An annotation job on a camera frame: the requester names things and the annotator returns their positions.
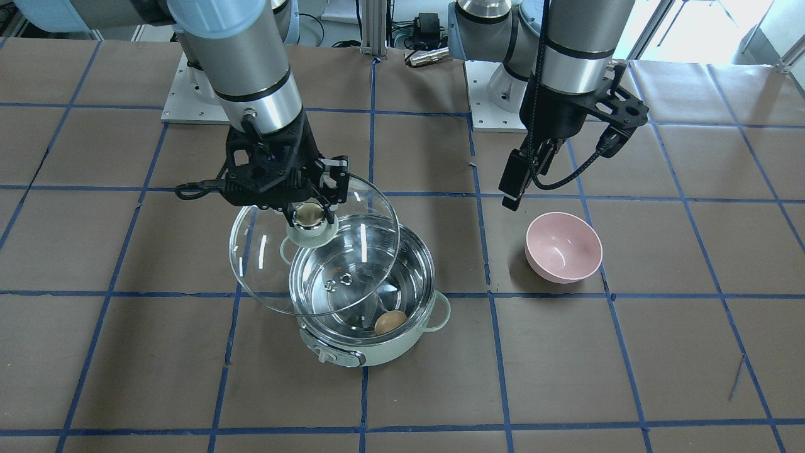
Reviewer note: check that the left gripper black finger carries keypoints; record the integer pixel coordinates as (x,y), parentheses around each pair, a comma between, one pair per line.
(515,177)

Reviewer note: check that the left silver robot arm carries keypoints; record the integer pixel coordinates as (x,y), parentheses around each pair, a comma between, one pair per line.
(561,51)

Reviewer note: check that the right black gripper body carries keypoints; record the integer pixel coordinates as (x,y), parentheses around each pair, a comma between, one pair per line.
(307,151)

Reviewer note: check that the glass pot lid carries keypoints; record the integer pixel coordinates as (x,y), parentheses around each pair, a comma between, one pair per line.
(314,242)

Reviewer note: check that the pink bowl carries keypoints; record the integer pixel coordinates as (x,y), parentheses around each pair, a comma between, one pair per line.
(562,248)

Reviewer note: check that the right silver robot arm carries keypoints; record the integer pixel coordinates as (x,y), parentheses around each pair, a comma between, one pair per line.
(239,48)

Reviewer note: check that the brown egg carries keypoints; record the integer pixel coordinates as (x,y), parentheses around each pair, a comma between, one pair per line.
(389,321)

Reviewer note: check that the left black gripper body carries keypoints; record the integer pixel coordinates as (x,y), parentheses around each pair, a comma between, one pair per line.
(558,114)

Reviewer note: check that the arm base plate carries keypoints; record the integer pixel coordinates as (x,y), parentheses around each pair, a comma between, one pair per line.
(191,100)
(495,97)

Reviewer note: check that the aluminium frame post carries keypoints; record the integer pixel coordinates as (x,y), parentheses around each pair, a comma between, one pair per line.
(373,21)

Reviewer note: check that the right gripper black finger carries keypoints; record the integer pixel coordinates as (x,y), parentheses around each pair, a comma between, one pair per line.
(290,214)
(329,199)

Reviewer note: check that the pale green cooking pot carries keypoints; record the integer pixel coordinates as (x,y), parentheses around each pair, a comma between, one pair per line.
(348,339)

